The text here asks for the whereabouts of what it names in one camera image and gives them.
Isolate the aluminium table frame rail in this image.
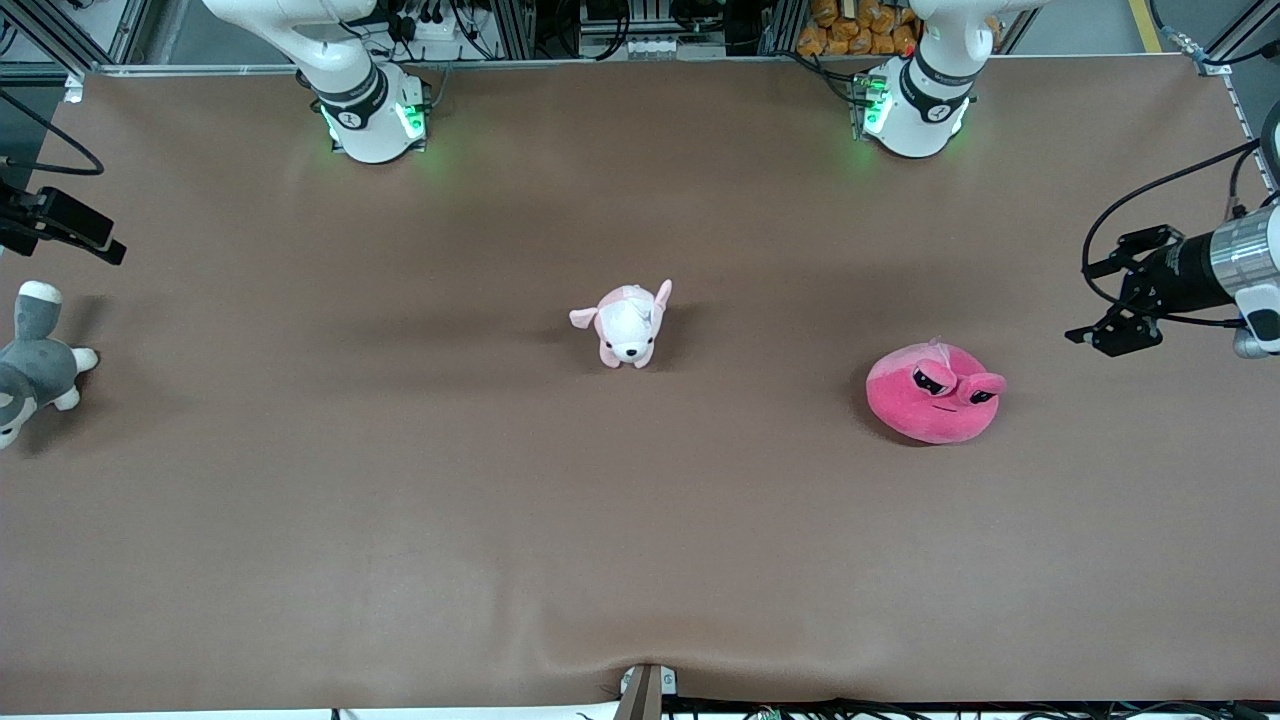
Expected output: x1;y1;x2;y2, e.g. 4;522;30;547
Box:
62;52;1233;79

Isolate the white power strip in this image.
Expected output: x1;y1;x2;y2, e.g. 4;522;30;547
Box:
393;0;467;47

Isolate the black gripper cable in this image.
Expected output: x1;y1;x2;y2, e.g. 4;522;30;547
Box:
0;88;105;178
1081;138;1280;329

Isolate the metal table edge bracket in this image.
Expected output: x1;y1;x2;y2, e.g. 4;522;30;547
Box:
618;664;679;720

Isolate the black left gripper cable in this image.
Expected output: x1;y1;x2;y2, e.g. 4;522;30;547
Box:
1081;138;1280;329

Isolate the round hot pink plush toy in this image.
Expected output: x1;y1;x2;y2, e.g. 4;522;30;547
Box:
866;338;1008;446

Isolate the orange snack bag pile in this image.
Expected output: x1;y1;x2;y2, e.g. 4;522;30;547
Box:
797;0;923;58

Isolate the pink and white dog plush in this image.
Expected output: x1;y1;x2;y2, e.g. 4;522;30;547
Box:
569;279;674;370

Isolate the brown table cloth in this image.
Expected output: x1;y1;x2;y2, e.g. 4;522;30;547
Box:
0;55;1280;714

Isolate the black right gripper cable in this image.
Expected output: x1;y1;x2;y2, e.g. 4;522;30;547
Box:
0;88;105;178

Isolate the grey and white plush toy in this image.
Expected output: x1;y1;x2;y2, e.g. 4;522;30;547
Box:
0;281;100;450

